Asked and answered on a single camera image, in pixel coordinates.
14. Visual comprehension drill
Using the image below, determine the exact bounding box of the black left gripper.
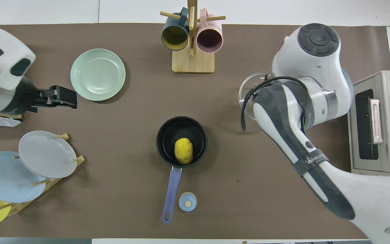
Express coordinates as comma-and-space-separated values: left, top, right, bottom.
38, 85, 78, 109

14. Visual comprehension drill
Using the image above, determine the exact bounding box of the yellow lemon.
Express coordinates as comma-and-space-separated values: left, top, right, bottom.
174, 138, 194, 165

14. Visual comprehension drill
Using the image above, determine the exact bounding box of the glass lid purple knob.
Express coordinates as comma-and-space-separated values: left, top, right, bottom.
238, 72, 274, 121

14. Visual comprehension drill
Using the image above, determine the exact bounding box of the pale green plate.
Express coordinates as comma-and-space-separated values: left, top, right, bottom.
70, 48, 126, 101

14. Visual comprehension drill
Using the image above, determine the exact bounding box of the grey plate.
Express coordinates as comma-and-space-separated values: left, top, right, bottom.
18, 130, 78, 179

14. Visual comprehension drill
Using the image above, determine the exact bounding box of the wooden plate rack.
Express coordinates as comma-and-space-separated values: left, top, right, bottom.
0, 133, 86, 216

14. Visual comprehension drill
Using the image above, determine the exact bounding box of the light blue plate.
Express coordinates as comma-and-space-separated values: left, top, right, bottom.
0, 151, 46, 203

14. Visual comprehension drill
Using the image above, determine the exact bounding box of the brown table mat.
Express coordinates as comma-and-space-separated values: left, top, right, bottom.
0, 23, 390, 239

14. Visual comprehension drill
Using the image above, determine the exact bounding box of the dark blue mug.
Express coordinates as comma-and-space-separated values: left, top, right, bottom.
161, 7, 190, 51

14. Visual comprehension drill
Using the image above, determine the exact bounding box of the wooden mug tree stand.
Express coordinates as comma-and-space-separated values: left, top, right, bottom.
160, 0, 226, 74

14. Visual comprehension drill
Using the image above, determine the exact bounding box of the pink mug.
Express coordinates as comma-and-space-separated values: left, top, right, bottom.
196, 8, 223, 54

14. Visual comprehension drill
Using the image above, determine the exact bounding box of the small blue round dish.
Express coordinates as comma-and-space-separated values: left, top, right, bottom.
178, 192, 197, 212

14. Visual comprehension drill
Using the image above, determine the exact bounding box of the black pot purple handle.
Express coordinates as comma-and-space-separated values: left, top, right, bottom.
155, 116, 208, 224

